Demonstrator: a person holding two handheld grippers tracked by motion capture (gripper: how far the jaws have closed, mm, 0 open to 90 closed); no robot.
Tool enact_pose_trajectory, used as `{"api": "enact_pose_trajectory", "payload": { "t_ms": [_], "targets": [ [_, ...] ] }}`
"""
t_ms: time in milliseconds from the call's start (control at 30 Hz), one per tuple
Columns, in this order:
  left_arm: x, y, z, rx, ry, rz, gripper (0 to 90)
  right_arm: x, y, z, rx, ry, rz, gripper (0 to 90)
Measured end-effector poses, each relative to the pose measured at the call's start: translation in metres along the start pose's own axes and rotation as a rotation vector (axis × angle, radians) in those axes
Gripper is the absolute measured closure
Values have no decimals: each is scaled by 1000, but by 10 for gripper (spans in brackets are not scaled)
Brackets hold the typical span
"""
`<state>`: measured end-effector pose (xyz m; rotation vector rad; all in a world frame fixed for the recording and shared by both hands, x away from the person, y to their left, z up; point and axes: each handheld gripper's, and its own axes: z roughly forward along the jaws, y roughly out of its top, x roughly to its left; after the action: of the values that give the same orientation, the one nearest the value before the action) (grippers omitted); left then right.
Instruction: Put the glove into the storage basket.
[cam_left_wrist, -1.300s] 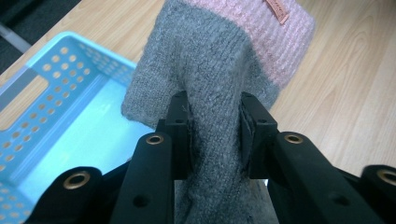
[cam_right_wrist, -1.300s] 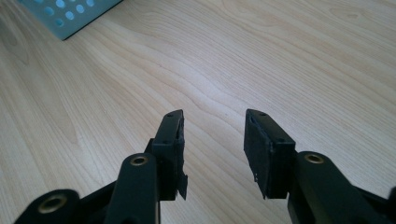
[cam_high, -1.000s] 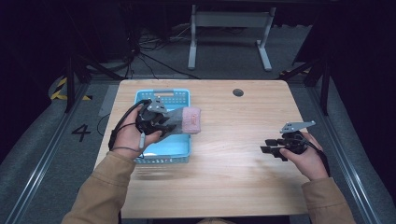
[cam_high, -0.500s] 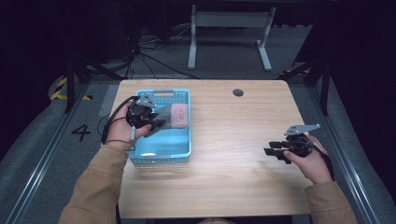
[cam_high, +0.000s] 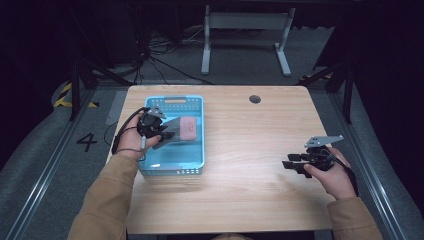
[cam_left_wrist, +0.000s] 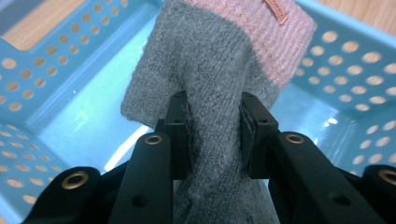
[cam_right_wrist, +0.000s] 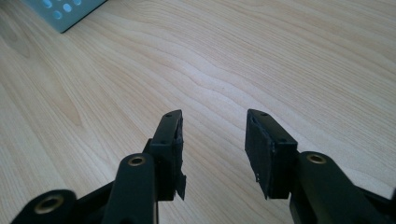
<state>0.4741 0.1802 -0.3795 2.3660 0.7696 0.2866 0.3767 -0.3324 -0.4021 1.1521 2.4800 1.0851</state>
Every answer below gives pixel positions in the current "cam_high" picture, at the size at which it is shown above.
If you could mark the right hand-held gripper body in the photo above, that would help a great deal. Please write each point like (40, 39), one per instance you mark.
(320, 158)

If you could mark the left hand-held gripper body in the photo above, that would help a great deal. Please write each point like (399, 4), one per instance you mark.
(150, 125)

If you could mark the grey sock pink labelled cuff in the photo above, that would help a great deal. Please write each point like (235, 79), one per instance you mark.
(187, 128)

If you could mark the blue plastic basket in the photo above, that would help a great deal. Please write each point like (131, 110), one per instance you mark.
(181, 156)

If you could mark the person's left hand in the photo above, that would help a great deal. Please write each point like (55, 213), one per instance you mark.
(131, 143)

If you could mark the person's right hand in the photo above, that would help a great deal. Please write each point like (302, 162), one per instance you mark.
(335, 181)

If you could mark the black metal stand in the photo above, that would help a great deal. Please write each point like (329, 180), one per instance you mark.
(76, 90)
(348, 96)

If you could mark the yellow black hazard tape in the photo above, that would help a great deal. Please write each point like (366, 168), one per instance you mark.
(63, 96)

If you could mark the metal floor rail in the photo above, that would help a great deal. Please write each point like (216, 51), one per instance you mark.
(50, 160)
(370, 166)

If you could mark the white metal stand frame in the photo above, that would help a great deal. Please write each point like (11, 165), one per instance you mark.
(246, 20)

